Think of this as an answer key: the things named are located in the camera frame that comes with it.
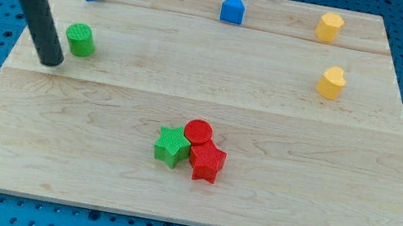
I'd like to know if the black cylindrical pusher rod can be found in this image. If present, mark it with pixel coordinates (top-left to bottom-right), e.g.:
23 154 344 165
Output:
19 0 64 67

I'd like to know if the green cylinder block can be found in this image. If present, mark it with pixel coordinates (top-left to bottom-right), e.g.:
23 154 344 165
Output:
66 23 96 57

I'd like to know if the green star block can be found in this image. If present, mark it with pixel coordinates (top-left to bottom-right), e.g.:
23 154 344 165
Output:
153 126 191 169

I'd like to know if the red star block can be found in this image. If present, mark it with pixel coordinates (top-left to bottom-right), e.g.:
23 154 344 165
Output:
189 140 227 184

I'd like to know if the light wooden board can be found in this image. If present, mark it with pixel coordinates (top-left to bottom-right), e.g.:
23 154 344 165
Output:
0 0 403 226

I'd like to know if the blue pentagon house block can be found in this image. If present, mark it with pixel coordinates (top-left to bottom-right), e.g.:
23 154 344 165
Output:
219 0 246 25

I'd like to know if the red cylinder block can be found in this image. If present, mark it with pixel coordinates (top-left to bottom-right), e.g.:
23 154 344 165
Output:
183 119 214 146

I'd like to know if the yellow hexagon block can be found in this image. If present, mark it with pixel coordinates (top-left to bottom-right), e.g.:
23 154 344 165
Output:
315 12 345 43

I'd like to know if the yellow heart block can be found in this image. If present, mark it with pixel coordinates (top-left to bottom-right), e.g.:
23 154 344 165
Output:
315 66 346 100

